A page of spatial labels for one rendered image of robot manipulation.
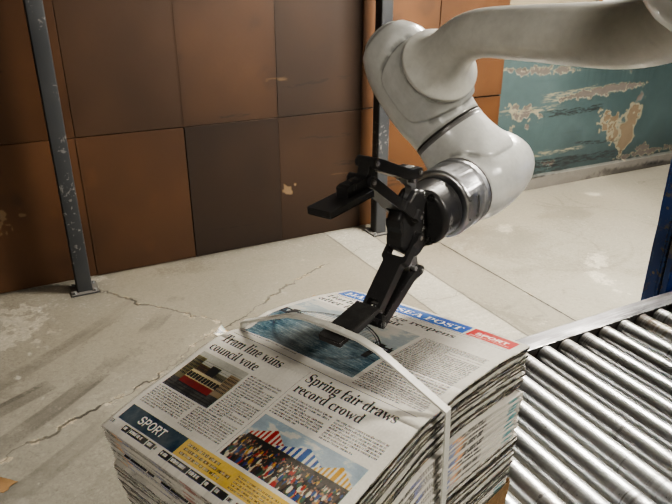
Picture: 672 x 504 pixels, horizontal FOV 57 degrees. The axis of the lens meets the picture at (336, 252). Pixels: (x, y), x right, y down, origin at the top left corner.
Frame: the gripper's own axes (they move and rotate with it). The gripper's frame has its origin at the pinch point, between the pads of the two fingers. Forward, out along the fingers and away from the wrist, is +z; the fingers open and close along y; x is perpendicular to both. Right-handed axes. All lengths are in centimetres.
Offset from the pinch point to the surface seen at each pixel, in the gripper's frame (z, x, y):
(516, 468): -36, -6, 53
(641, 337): -96, -10, 58
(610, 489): -43, -20, 55
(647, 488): -47, -25, 56
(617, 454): -51, -18, 55
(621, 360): -83, -10, 57
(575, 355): -79, -1, 57
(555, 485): -39, -12, 55
